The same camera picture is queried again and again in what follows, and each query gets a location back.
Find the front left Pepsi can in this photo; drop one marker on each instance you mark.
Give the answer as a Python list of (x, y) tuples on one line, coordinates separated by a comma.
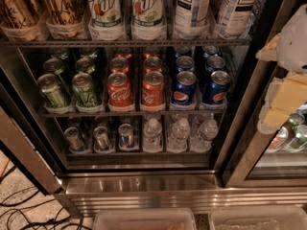
[(184, 88)]

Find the second row right Pepsi can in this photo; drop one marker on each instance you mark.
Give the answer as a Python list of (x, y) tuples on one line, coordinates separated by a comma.
[(215, 63)]

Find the wire shelf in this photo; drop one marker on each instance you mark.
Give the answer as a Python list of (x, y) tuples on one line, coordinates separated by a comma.
[(132, 113), (123, 43)]

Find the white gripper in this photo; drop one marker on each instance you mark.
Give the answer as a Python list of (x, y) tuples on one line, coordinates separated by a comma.
[(295, 47)]

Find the second row coca-cola can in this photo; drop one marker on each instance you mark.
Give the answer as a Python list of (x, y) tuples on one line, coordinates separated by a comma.
[(152, 64), (119, 64)]

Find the red bull can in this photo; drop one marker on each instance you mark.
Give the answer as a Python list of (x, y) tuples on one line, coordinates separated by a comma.
[(126, 137), (75, 140), (102, 142)]

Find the top wire shelf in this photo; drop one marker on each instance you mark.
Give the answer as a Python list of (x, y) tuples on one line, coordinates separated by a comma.
[(123, 43)]

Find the left Red Bull can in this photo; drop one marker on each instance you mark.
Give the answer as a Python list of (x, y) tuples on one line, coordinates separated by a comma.
[(75, 140)]

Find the front right Pepsi can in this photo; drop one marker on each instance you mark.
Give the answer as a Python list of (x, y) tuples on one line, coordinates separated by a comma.
[(216, 87)]

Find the middle Red Bull can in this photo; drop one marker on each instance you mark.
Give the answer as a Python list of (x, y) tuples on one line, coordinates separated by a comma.
[(102, 142)]

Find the front right Coca-Cola can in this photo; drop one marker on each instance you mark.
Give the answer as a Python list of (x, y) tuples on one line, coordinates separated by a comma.
[(152, 89)]

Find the right Teas Tea bottle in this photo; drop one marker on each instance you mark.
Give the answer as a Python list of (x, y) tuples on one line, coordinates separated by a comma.
[(233, 17)]

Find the clear plastic bin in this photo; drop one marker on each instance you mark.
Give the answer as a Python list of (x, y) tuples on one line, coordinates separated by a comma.
[(146, 219), (258, 218)]

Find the middle wire shelf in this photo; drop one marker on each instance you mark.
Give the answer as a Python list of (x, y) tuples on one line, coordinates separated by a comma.
[(132, 113)]

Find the second row right green can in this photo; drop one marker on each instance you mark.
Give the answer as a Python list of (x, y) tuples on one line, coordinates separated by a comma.
[(85, 65)]

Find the gold can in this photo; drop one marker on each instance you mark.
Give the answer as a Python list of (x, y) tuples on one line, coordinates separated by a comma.
[(16, 14), (65, 17)]

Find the teas tea bottle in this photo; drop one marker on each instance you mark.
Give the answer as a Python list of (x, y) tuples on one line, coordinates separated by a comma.
[(233, 17), (190, 16)]

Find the second row left Coca-Cola can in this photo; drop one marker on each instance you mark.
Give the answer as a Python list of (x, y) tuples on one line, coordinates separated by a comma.
[(119, 64)]

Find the far left gold can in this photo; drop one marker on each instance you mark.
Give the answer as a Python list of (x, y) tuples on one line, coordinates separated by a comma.
[(16, 14)]

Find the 7up can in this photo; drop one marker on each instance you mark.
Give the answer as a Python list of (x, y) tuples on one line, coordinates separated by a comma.
[(147, 13), (105, 13)]

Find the second row green can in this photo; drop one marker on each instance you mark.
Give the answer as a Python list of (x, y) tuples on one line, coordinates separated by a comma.
[(56, 66), (85, 65)]

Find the second row right Coca-Cola can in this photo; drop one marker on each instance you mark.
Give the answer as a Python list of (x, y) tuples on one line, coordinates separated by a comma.
[(152, 64)]

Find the cans in right fridge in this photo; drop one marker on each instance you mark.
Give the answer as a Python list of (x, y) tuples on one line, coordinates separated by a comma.
[(285, 132)]

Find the water bottle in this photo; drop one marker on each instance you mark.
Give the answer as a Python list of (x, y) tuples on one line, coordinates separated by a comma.
[(152, 136), (177, 140), (203, 138)]

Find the open fridge door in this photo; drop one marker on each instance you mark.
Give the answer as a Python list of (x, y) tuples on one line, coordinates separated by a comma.
[(26, 136)]

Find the front left green can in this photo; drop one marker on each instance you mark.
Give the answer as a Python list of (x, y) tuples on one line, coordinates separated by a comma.
[(53, 92)]

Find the middle water bottle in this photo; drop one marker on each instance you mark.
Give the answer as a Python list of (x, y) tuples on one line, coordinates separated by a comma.
[(177, 140)]

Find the right Red Bull can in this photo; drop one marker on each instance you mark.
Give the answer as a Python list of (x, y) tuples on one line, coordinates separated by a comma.
[(126, 137)]

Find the front left Coca-Cola can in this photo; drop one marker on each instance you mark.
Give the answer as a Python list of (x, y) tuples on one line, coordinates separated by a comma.
[(119, 90)]

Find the left water bottle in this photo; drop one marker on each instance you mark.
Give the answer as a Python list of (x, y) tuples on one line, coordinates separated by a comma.
[(152, 136)]

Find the left Teas Tea bottle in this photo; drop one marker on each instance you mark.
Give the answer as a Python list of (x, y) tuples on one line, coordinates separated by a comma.
[(190, 16)]

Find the second row left green can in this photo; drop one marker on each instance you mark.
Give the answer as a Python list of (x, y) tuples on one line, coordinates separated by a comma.
[(56, 66)]

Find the right clear plastic bin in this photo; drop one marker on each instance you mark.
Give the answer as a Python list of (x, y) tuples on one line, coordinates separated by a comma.
[(258, 218)]

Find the right water bottle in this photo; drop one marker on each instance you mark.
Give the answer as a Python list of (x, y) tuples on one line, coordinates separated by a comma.
[(203, 138)]

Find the left clear plastic bin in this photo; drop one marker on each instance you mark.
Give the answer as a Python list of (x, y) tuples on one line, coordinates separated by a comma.
[(146, 219)]

